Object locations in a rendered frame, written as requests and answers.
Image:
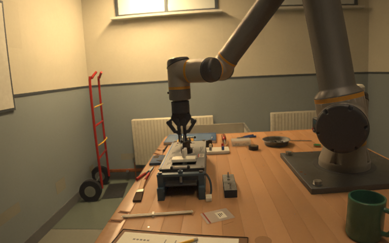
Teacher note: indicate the white wall board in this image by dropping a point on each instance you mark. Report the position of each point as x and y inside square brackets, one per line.
[5, 60]

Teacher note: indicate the grey control panel body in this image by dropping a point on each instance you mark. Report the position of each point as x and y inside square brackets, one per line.
[185, 158]

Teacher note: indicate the blue panel stand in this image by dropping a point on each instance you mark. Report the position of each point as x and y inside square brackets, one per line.
[179, 183]

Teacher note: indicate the grey metal dish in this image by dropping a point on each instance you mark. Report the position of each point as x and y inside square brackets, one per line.
[276, 141]

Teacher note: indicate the dark floor mat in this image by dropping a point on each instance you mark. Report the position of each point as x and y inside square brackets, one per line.
[115, 190]

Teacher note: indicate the black round puck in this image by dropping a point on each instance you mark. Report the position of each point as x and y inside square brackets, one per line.
[253, 147]

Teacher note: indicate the green mug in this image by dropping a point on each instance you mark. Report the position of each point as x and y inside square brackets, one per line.
[366, 216]

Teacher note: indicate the white button cap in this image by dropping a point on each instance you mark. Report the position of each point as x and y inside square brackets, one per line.
[184, 152]

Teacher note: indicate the white radiator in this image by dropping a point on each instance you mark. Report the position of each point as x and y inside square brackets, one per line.
[292, 120]
[149, 136]

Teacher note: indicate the black block with peg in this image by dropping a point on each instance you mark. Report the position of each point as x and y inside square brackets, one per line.
[229, 185]

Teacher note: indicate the blue pen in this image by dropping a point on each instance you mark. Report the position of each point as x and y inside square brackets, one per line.
[247, 136]

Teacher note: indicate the yellow pencil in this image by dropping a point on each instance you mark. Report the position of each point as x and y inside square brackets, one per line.
[189, 240]

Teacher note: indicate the clipboard with paper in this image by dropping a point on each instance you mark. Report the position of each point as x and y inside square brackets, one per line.
[179, 237]

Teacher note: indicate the white card with red stripe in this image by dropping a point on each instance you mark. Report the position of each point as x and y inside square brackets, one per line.
[217, 215]

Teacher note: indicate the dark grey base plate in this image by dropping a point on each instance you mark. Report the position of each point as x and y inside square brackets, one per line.
[340, 176]

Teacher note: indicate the red hand truck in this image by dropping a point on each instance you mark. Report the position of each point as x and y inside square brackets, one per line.
[97, 142]

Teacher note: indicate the blue mat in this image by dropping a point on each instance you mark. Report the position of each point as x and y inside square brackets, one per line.
[200, 137]

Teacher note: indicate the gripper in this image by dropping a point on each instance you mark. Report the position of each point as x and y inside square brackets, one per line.
[180, 109]

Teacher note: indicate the small blue pad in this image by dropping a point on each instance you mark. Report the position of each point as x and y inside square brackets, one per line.
[156, 159]

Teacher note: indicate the black brush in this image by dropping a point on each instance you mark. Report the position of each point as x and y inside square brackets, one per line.
[139, 193]

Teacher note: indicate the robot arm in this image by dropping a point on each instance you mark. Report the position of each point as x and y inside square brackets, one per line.
[331, 60]

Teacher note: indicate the clear plastic bag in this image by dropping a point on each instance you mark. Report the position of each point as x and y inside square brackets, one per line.
[241, 142]

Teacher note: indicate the black timer knob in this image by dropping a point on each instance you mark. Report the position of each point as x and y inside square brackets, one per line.
[188, 146]

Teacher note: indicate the window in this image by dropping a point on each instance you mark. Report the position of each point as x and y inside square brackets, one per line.
[165, 7]
[319, 3]

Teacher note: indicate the white tray with caps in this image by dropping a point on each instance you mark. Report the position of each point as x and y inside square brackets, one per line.
[217, 150]

